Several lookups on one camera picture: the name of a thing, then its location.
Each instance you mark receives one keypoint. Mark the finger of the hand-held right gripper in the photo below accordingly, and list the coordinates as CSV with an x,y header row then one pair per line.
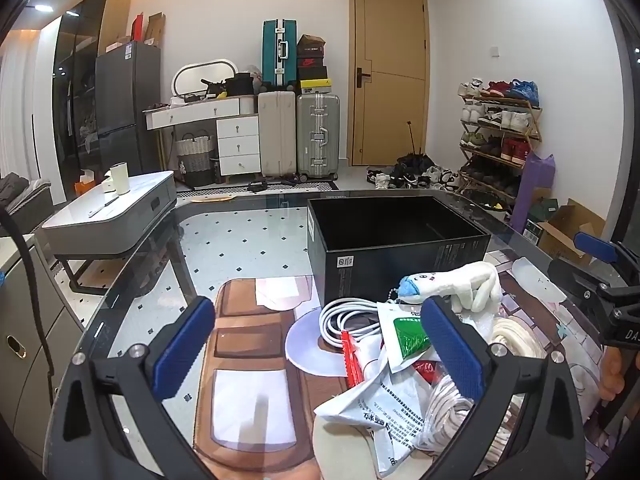
x,y
595,249
575,275

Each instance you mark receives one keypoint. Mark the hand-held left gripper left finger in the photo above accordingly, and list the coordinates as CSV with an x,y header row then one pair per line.
x,y
182,350

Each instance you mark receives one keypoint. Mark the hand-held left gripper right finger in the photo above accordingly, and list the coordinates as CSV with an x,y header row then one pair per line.
x,y
452,350

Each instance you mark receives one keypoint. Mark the red snack packet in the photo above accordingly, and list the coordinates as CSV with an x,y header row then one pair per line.
x,y
429,371

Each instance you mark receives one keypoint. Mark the green white packet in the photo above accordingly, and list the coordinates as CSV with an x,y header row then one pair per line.
x,y
410,340

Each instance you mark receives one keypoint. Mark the white blue plush toy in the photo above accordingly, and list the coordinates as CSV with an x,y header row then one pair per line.
x,y
470,280

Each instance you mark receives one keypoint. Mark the white plastic mailing bag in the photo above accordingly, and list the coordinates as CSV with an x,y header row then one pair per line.
x,y
380,410

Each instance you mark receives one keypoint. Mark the red white thin packet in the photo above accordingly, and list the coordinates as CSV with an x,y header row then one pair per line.
x,y
352,365

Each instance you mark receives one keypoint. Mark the black cardboard box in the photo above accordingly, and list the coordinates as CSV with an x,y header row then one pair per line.
x,y
400,260

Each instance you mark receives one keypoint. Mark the person's right hand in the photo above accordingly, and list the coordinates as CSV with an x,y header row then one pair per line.
x,y
611,375

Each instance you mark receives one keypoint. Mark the brown cardboard box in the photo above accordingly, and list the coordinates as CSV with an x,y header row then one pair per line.
x,y
570,230

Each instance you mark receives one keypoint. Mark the printed table mat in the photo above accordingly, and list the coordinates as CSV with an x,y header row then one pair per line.
x,y
240,360

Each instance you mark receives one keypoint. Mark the purple yoga mat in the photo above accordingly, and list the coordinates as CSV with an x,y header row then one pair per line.
x,y
535,185

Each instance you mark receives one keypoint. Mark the glass table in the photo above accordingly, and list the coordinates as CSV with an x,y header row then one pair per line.
x,y
240,230

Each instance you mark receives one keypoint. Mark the white side cabinet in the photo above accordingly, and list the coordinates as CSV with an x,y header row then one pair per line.
x,y
30,335

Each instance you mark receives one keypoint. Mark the white grey coffee table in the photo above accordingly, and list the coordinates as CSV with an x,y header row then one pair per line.
x,y
130,200

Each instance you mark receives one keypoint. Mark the wooden shoe rack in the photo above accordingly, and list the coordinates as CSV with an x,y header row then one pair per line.
x,y
520,105

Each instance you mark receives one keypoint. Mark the pile of shoes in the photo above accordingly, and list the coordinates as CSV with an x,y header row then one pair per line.
x,y
415,177

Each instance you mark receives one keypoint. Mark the black handheld appliance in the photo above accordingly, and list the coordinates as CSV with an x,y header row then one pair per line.
x,y
257,186

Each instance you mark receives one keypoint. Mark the white cup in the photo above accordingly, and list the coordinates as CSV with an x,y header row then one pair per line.
x,y
120,179

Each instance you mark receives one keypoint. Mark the woven laundry basket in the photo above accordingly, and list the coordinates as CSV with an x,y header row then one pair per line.
x,y
195,160

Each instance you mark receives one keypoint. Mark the orange tissue box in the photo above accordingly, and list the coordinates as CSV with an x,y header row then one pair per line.
x,y
85,186

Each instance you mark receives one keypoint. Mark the black umbrella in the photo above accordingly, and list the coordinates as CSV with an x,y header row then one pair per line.
x,y
415,160

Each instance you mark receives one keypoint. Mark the grey bed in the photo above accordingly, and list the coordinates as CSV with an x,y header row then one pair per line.
x,y
30,205

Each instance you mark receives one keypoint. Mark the white dressing table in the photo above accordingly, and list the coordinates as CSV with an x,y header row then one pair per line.
x,y
235,135

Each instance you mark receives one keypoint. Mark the beige suitcase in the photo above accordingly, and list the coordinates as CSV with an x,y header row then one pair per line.
x,y
276,135

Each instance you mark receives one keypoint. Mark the dark grey blanket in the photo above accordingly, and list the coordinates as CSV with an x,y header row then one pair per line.
x,y
12,187

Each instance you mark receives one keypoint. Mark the grey refrigerator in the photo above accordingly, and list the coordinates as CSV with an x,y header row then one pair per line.
x,y
125,110

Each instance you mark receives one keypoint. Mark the wooden door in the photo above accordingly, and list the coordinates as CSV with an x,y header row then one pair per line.
x,y
390,110

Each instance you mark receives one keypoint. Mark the silver suitcase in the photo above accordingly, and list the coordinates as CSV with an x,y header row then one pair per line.
x,y
317,135

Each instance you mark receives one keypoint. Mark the black bag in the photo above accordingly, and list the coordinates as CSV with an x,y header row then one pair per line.
x,y
240,85

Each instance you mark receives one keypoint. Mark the oval white mirror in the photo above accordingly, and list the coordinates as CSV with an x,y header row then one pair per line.
x,y
200,75

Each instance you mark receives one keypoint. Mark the plain black shoe box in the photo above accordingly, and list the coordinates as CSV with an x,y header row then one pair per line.
x,y
313,73

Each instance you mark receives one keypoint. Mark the dark glass wardrobe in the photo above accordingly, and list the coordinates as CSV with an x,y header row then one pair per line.
x,y
80,60

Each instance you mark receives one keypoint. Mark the teal suitcase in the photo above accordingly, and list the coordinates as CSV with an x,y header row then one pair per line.
x,y
275,50

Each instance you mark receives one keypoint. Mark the black shoe box red logo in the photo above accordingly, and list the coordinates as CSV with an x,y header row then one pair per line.
x,y
312,62

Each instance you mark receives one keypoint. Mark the flat cardboard carton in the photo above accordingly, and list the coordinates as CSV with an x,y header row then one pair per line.
x,y
156,27

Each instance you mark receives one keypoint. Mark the red paper bag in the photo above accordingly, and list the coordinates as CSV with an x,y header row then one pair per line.
x,y
137,27

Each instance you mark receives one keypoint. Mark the open brown shoe box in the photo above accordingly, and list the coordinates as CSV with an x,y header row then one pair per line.
x,y
310,41

